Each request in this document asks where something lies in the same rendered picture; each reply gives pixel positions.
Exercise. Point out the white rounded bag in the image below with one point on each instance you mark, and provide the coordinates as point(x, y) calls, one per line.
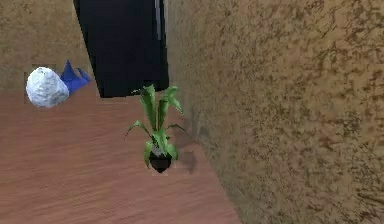
point(46, 87)

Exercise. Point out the green house plant black pot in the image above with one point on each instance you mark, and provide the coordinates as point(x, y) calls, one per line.
point(157, 133)

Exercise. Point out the black refrigerator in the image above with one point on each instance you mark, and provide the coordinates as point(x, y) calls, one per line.
point(126, 46)

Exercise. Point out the blue pointed cloth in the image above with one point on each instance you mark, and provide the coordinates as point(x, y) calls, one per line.
point(74, 79)

